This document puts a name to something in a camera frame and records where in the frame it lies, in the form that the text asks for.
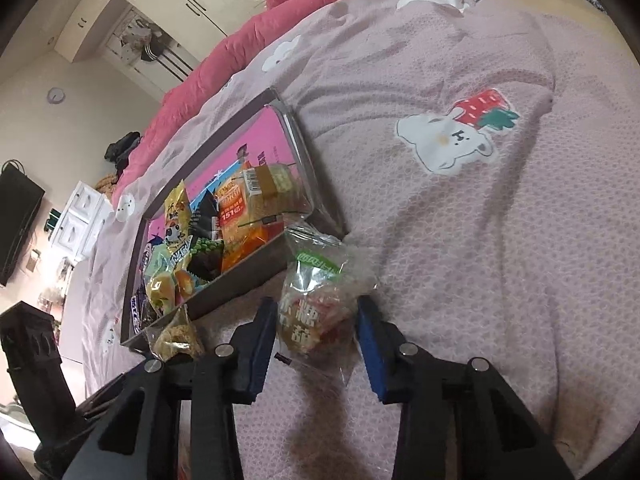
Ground dark clothes pile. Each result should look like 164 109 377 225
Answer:
104 131 142 176

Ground black wall television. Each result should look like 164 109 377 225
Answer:
0 160 46 288

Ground clear crumbly cake packet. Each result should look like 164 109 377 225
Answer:
150 305 205 361

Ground orange biscuit packet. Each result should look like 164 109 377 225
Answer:
215 167 281 271

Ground pale rounded furniture piece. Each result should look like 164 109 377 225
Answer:
65 260 96 361

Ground white drawer chest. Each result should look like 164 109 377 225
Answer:
50 180 113 261

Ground pink book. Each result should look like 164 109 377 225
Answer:
147 107 301 241

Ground pale green bun packet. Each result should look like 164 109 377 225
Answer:
142 245 201 316

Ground brown and blue chocolate bar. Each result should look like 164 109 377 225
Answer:
129 285 156 336

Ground hanging hats on rack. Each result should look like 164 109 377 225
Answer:
117 17 166 63

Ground olive cake packet with label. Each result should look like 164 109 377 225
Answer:
242 161 306 226

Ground clear red candy packet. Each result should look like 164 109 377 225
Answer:
276 222 378 386

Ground pink quilt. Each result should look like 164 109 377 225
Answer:
112 0 531 201

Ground grey cardboard box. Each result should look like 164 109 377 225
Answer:
120 87 348 348

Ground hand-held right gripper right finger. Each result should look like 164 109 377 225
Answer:
356 294 576 480

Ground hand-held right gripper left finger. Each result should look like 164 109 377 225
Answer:
60 296 278 480

